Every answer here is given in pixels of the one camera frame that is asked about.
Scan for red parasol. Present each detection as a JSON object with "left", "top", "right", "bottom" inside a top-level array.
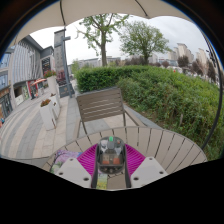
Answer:
[{"left": 29, "top": 78, "right": 48, "bottom": 87}]

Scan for thin-crowned tree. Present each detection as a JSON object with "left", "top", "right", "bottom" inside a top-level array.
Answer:
[{"left": 75, "top": 13, "right": 129, "bottom": 68}]

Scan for beige apartment buildings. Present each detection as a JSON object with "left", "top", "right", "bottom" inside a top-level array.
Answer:
[{"left": 148, "top": 42, "right": 214, "bottom": 78}]

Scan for tall white flower planter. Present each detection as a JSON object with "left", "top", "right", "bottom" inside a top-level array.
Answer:
[{"left": 43, "top": 69, "right": 60, "bottom": 98}]

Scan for floral print mouse pad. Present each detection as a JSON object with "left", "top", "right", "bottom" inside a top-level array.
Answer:
[{"left": 49, "top": 148, "right": 109, "bottom": 191}]

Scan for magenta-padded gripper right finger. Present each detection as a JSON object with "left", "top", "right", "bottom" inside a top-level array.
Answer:
[{"left": 123, "top": 143, "right": 169, "bottom": 190}]

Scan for grey storefront building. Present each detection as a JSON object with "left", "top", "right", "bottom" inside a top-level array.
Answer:
[{"left": 0, "top": 34, "right": 55, "bottom": 124}]

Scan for brown slatted chair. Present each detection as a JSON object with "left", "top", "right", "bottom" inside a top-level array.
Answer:
[{"left": 75, "top": 87, "right": 141, "bottom": 138}]

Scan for curved dark parasol pole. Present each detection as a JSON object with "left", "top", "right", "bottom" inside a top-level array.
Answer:
[{"left": 199, "top": 31, "right": 224, "bottom": 151}]

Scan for grey sign pillar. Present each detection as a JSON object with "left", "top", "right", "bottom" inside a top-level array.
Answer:
[{"left": 53, "top": 28, "right": 76, "bottom": 98}]

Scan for round-crowned green tree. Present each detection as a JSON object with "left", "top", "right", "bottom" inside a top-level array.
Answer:
[{"left": 119, "top": 20, "right": 172, "bottom": 66}]

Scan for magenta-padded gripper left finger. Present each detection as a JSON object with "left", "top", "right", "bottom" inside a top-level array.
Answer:
[{"left": 54, "top": 143, "right": 100, "bottom": 190}]

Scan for beige parasol canopy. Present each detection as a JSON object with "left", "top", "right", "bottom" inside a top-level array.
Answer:
[{"left": 9, "top": 0, "right": 194, "bottom": 46}]

